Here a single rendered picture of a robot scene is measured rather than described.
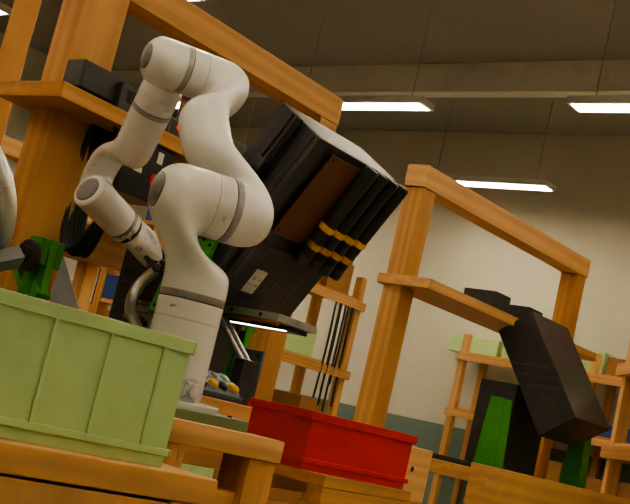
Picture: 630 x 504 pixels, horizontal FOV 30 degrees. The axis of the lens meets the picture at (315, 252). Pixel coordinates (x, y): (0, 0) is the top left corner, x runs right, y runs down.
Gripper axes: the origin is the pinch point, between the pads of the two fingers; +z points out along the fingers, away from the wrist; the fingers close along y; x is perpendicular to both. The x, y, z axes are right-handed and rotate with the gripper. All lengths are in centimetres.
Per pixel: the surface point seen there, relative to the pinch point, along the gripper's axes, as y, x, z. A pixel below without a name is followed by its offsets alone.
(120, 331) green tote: -103, -27, -89
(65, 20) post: 56, -8, -37
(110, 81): 39.6, -10.1, -25.6
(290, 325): -21.2, -19.6, 19.4
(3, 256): -92, -19, -101
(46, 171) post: 25.6, 13.6, -23.0
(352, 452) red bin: -66, -24, 13
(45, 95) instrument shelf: 29.5, 1.5, -38.9
